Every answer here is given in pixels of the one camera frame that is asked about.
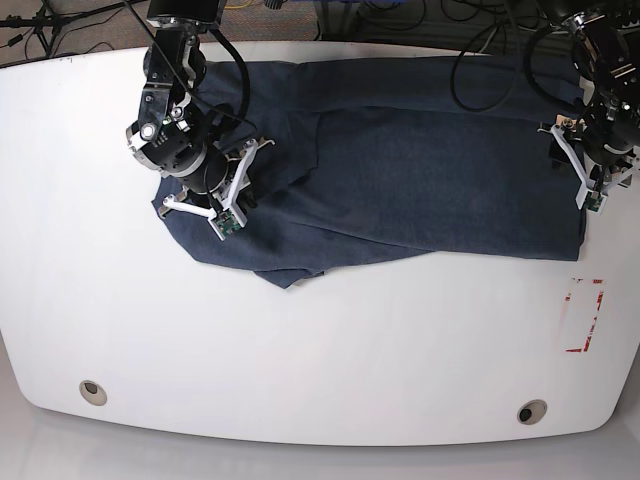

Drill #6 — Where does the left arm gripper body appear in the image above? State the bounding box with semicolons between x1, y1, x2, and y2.
537;115;639;210

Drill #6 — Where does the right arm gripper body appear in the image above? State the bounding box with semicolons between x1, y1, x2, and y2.
153;137;277;224

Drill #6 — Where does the dark blue printed T-shirt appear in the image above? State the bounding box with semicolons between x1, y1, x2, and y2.
164;57;586;288

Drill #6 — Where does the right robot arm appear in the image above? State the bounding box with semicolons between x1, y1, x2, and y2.
126;1;265;237

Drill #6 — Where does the red tape rectangle marking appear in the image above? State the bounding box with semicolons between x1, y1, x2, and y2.
560;277;605;353

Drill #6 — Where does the black tripod stand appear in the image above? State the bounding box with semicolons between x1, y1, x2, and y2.
1;1;140;59

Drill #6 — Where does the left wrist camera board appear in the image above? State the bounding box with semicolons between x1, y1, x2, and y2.
585;191;608;214

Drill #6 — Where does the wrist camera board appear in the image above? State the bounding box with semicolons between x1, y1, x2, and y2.
208;210;243;241
585;191;608;214

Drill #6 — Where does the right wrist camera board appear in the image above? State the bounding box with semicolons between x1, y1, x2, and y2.
208;210;243;241

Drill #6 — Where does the left table cable grommet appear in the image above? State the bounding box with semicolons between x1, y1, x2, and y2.
79;380;108;407

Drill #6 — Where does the table cable grommet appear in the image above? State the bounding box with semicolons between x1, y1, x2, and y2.
517;399;548;426
79;380;108;407

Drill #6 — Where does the right table cable grommet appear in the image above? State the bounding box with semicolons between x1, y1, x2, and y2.
517;399;548;426

